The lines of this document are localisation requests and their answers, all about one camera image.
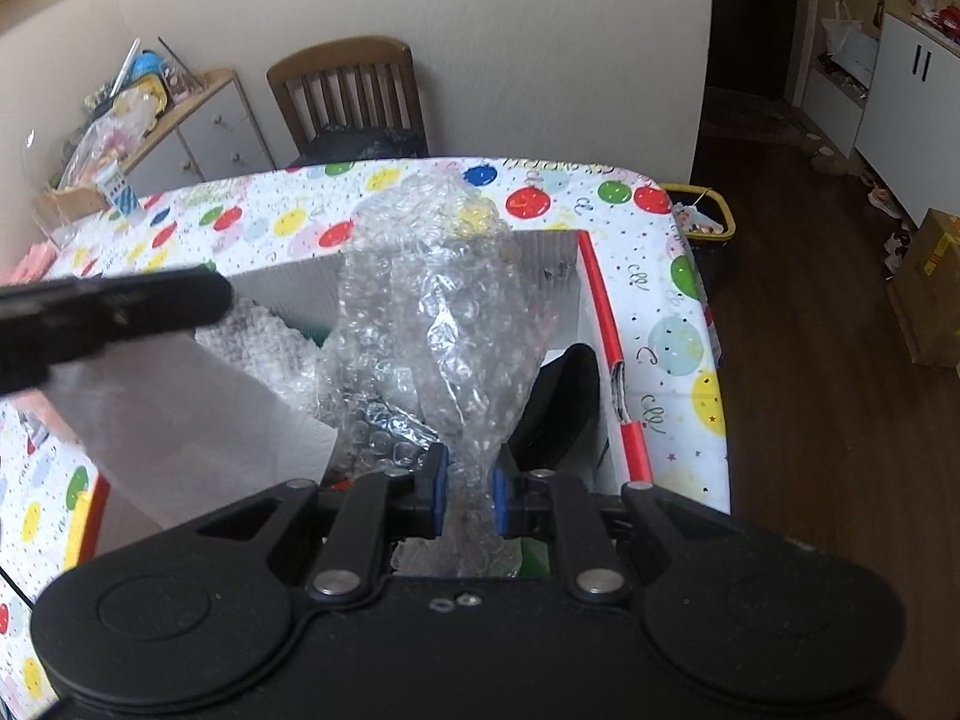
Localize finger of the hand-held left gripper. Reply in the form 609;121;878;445
0;266;235;395

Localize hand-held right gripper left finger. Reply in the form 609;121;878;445
196;444;451;601

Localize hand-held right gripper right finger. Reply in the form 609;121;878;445
491;446;815;605

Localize black soft item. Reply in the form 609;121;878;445
508;343;605;475

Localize red cardboard box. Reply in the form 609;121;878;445
45;229;655;578

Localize clear bubble wrap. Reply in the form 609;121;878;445
315;169;560;578

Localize clear plastic bags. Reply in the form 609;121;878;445
56;101;162;188

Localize wooden side cabinet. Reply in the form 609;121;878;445
30;69;275;241

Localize yellow tray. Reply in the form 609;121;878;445
105;79;167;121

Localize white stick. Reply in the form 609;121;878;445
111;37;143;100

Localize black chair cushion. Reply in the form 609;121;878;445
289;127;430;166

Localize balloon printed tablecloth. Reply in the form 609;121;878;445
0;157;732;720

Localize wooden chair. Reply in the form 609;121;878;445
266;35;430;166

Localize black bin yellow rim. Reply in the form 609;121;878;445
660;184;740;361

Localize brown cardboard box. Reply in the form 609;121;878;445
887;208;960;370

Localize white plastic bag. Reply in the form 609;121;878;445
821;0;880;87

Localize white wall cabinet unit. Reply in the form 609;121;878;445
795;0;960;230

